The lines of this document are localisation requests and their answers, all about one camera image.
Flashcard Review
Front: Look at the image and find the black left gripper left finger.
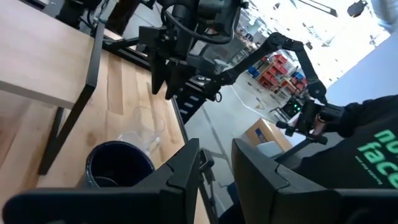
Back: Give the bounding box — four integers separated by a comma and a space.
2, 138, 200, 224

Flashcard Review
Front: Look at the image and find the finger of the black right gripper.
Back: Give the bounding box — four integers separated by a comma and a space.
150, 51, 169, 95
165, 61, 188, 100

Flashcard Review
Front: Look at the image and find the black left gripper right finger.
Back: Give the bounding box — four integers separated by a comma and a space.
231, 138, 398, 224

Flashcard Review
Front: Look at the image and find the dark blue mug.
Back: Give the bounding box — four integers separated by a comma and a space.
84, 140, 155, 189

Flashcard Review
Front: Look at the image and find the cardboard box with blue label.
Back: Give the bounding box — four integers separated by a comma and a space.
244, 118, 293, 153

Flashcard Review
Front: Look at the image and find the person's hand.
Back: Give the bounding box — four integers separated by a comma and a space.
312, 113, 327, 136

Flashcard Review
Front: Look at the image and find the red storage shelving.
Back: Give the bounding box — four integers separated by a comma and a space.
257, 54, 308, 94

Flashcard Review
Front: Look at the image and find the person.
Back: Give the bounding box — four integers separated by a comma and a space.
275, 95, 398, 190

